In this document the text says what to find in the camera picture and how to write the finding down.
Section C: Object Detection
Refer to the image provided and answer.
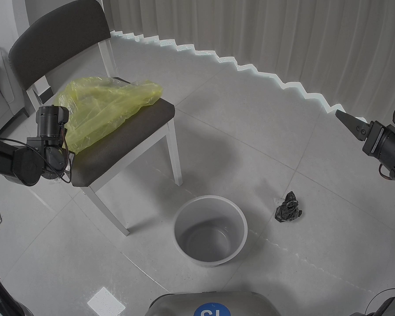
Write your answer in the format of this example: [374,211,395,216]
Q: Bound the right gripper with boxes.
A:
[335,110,395,169]

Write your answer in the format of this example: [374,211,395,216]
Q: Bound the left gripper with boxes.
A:
[41,147,75,181]

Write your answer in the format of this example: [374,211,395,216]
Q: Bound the yellow plastic bag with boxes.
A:
[54,77,163,155]

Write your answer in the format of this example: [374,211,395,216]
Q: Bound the black plastic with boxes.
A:
[275,192,303,224]

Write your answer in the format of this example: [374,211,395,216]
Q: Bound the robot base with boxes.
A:
[148,292,282,316]

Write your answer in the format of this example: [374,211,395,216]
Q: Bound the white trash bin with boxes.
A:
[174,195,248,268]

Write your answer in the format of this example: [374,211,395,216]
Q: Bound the white chair grey cushions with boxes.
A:
[8,0,184,237]

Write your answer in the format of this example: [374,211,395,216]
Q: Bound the pale grey sofa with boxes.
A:
[0,43,30,137]

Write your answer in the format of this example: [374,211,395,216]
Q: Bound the white curtain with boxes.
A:
[99,0,395,124]

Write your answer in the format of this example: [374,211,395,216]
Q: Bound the black cable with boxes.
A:
[365,288,395,313]

